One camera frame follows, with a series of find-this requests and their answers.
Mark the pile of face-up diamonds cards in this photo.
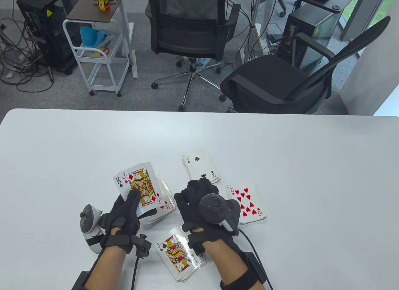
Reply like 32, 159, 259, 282
142, 175, 177, 225

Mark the person's left hand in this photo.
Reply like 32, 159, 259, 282
99, 190, 158, 254

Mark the stack of red-backed playing cards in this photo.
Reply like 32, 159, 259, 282
113, 162, 171, 219

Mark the black chair base with casters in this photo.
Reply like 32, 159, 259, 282
276, 0, 303, 18

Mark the pile of face-up hearts cards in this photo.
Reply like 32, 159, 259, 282
226, 182, 267, 224

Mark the black left forearm strap pack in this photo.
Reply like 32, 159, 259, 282
72, 271, 91, 290

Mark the black right glove cable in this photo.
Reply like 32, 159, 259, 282
238, 229, 275, 290

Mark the person's right forearm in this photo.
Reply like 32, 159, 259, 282
203, 240, 250, 290

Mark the black forearm strap pack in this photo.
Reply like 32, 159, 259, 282
72, 271, 91, 290
220, 253, 268, 290

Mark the dark office desk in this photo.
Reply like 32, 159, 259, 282
276, 0, 355, 12

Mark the person's right hand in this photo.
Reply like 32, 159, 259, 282
174, 179, 241, 256

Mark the black glass side computer tower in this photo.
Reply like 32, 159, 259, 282
276, 5, 342, 76

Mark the blue plastic bowl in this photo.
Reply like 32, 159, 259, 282
80, 26, 110, 49

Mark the white wire rolling cart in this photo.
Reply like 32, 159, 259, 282
62, 19, 131, 97

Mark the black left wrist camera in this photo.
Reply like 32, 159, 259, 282
131, 234, 152, 259

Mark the black glove cable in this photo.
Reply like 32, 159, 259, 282
238, 229, 275, 290
131, 257, 141, 290

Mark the pile of face-up clubs cards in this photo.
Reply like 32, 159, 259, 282
182, 150, 221, 184

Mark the black mesh back office chair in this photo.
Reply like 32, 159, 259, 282
144, 0, 242, 112

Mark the black computer tower yellow sticker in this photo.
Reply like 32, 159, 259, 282
16, 0, 85, 75

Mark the black padded office chair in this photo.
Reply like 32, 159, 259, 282
220, 16, 392, 114

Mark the tangle of black floor cables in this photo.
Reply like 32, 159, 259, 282
0, 17, 56, 93

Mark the pile of face-up spades cards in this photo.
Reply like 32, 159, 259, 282
154, 226, 207, 283

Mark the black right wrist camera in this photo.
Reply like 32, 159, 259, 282
187, 234, 205, 256

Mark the grey left hand controller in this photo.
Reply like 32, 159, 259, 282
80, 204, 104, 254

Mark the person's left forearm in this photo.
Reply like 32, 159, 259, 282
84, 246, 127, 290

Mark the black right forearm strap pack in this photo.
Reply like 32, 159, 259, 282
220, 253, 268, 290

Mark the brown top white side table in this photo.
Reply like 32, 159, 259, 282
66, 0, 138, 79

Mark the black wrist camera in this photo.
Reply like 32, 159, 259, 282
187, 234, 205, 256
131, 234, 152, 259

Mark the black left glove cable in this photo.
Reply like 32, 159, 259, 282
131, 257, 141, 290

